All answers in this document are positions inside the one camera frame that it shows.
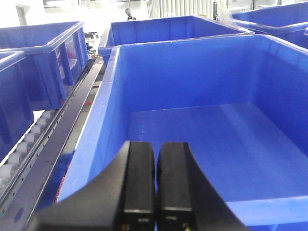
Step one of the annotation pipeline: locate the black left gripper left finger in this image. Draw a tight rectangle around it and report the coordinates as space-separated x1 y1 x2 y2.
27 141 155 231

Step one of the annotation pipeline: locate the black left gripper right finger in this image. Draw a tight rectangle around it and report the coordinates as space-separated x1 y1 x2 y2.
157 142 249 231

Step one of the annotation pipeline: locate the large blue bin front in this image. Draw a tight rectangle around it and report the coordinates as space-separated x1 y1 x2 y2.
59 35 308 231

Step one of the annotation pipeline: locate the blue bin left edge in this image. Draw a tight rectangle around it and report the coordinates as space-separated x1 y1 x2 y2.
0 51 34 159

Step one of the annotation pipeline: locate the blue bin left back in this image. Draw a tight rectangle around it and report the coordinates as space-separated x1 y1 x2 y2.
0 21 89 111

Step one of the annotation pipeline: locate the blue bin behind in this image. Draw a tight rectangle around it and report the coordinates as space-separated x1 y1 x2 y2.
98 15 254 65

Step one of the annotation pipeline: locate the blue bin right back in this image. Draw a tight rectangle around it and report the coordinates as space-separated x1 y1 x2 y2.
232 2 308 48

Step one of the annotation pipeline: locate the roller conveyor rail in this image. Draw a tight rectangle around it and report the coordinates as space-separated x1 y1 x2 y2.
0 58 104 231

